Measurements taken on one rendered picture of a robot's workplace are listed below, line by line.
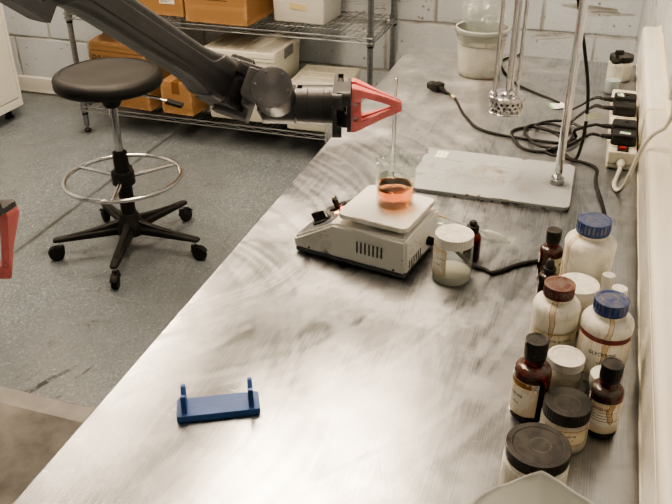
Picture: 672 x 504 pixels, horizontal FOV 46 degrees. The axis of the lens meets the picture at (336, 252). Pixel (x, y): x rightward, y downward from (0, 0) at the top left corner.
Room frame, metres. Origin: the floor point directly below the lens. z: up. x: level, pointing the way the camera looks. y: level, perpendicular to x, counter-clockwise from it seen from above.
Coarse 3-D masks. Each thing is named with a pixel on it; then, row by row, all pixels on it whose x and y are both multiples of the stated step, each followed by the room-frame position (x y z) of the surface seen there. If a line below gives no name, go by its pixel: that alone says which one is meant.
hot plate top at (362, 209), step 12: (360, 192) 1.16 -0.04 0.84; (372, 192) 1.16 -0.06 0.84; (348, 204) 1.12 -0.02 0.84; (360, 204) 1.12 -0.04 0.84; (372, 204) 1.12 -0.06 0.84; (420, 204) 1.12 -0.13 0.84; (432, 204) 1.12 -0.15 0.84; (348, 216) 1.08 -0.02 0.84; (360, 216) 1.08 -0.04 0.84; (372, 216) 1.08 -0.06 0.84; (384, 216) 1.08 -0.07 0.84; (396, 216) 1.08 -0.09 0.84; (408, 216) 1.08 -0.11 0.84; (420, 216) 1.08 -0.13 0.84; (384, 228) 1.05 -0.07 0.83; (396, 228) 1.04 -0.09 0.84; (408, 228) 1.04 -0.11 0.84
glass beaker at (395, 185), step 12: (384, 156) 1.14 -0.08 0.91; (396, 156) 1.14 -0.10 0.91; (408, 156) 1.14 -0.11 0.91; (384, 168) 1.09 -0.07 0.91; (396, 168) 1.09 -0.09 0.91; (408, 168) 1.09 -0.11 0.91; (384, 180) 1.09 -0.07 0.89; (396, 180) 1.09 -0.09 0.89; (408, 180) 1.09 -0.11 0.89; (384, 192) 1.09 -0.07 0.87; (396, 192) 1.09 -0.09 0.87; (408, 192) 1.09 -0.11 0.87; (384, 204) 1.09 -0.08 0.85; (396, 204) 1.09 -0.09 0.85; (408, 204) 1.09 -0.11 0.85
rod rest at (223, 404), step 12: (180, 396) 0.72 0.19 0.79; (204, 396) 0.75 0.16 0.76; (216, 396) 0.75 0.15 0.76; (228, 396) 0.75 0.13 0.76; (240, 396) 0.75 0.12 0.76; (252, 396) 0.73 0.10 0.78; (180, 408) 0.73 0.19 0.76; (192, 408) 0.73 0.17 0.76; (204, 408) 0.73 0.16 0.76; (216, 408) 0.73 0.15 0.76; (228, 408) 0.73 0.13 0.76; (240, 408) 0.73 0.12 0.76; (252, 408) 0.73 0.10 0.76; (180, 420) 0.71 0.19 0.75; (192, 420) 0.72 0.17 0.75
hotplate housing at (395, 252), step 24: (432, 216) 1.12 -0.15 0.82; (312, 240) 1.10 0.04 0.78; (336, 240) 1.08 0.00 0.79; (360, 240) 1.06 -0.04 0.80; (384, 240) 1.04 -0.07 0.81; (408, 240) 1.04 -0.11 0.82; (432, 240) 1.10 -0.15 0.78; (360, 264) 1.07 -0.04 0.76; (384, 264) 1.04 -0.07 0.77; (408, 264) 1.04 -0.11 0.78
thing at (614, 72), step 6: (618, 54) 1.90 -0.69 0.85; (612, 60) 1.90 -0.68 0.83; (618, 60) 1.89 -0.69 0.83; (612, 66) 1.89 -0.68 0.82; (618, 66) 1.89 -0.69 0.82; (606, 72) 1.91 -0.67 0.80; (612, 72) 1.89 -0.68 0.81; (618, 72) 1.89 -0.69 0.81; (606, 78) 1.90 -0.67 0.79; (612, 78) 1.89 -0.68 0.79; (618, 78) 1.89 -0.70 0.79; (606, 84) 1.90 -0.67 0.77; (612, 84) 1.89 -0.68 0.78; (618, 84) 1.89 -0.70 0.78; (606, 90) 1.90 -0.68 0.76; (612, 90) 1.89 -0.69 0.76
